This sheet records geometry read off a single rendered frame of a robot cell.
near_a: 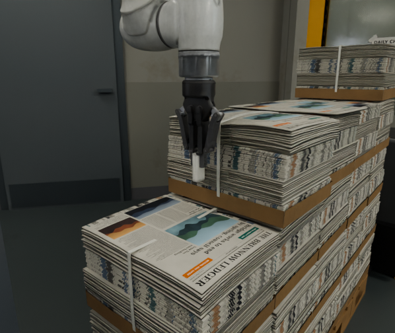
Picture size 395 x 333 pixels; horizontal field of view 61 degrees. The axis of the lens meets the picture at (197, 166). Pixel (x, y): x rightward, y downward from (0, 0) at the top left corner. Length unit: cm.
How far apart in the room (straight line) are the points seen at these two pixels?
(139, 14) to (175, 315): 63
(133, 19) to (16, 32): 238
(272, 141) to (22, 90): 262
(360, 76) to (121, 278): 125
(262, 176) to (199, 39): 33
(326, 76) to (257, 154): 92
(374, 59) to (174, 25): 101
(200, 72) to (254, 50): 261
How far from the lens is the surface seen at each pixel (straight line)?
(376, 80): 158
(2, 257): 57
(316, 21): 224
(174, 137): 94
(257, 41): 333
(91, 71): 304
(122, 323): 85
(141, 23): 81
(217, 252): 69
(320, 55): 165
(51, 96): 310
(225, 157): 83
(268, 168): 76
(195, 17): 72
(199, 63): 72
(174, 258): 68
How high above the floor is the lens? 118
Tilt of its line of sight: 16 degrees down
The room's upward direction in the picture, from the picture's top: straight up
